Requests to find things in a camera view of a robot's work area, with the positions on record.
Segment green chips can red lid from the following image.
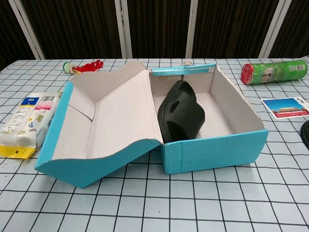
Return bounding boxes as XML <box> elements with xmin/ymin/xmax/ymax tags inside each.
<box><xmin>240</xmin><ymin>59</ymin><xmax>309</xmax><ymax>86</ymax></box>

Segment light blue cardboard shoe box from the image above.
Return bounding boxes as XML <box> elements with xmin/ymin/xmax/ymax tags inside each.
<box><xmin>35</xmin><ymin>60</ymin><xmax>269</xmax><ymax>188</ymax></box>

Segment light blue checkered tablecloth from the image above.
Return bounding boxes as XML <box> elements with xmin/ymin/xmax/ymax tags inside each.
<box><xmin>0</xmin><ymin>57</ymin><xmax>309</xmax><ymax>232</ymax></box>

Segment dark folding screen panels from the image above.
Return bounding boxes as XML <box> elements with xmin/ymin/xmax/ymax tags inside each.
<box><xmin>0</xmin><ymin>0</ymin><xmax>309</xmax><ymax>71</ymax></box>

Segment black rubber slipper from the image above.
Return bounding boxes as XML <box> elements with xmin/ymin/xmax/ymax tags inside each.
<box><xmin>300</xmin><ymin>120</ymin><xmax>309</xmax><ymax>144</ymax></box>
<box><xmin>157</xmin><ymin>81</ymin><xmax>206</xmax><ymax>143</ymax></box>

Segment red yellow feather shuttlecock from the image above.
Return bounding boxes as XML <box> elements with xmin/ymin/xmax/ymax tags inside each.
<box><xmin>63</xmin><ymin>59</ymin><xmax>104</xmax><ymax>74</ymax></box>

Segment white screen frame post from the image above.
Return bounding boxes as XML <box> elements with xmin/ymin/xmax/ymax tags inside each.
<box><xmin>258</xmin><ymin>0</ymin><xmax>293</xmax><ymax>58</ymax></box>
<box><xmin>113</xmin><ymin>0</ymin><xmax>133</xmax><ymax>58</ymax></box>
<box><xmin>185</xmin><ymin>0</ymin><xmax>199</xmax><ymax>58</ymax></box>
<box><xmin>8</xmin><ymin>0</ymin><xmax>45</xmax><ymax>60</ymax></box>

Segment white tissue pack yellow base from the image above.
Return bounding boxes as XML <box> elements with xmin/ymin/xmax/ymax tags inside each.
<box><xmin>0</xmin><ymin>91</ymin><xmax>63</xmax><ymax>160</ymax></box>

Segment postcard with red palace photo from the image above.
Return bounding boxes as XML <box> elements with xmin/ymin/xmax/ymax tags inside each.
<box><xmin>260</xmin><ymin>97</ymin><xmax>309</xmax><ymax>119</ymax></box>

